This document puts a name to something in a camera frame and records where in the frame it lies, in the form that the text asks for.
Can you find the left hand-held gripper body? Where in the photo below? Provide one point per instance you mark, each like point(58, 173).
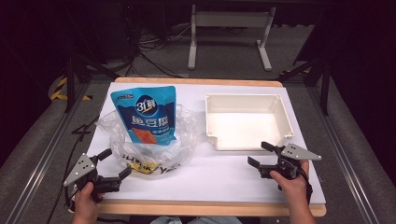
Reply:
point(81, 169)

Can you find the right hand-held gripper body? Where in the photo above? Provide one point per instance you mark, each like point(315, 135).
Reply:
point(299, 153)

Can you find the white plastic box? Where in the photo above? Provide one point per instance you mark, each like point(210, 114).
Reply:
point(246, 127)

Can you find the clear plastic bag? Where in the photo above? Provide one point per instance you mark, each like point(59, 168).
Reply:
point(149, 155)

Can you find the blue snack pouch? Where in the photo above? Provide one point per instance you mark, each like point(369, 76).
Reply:
point(146, 115)

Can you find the person's left hand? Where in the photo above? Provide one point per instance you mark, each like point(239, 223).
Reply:
point(84, 203)

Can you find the person's right hand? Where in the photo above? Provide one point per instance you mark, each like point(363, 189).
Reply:
point(294, 188)

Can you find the white table mat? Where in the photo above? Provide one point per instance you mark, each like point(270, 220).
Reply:
point(218, 179)

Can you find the black metal stand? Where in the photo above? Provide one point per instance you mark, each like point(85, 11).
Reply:
point(71, 81)
point(325, 84)

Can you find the yellow black hazard tape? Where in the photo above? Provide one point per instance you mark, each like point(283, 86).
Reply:
point(59, 90)

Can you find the aluminium floor rail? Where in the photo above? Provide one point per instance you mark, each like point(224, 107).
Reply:
point(40, 158)
point(342, 155)

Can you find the white metal stand frame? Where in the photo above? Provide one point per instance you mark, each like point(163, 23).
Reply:
point(193, 46)

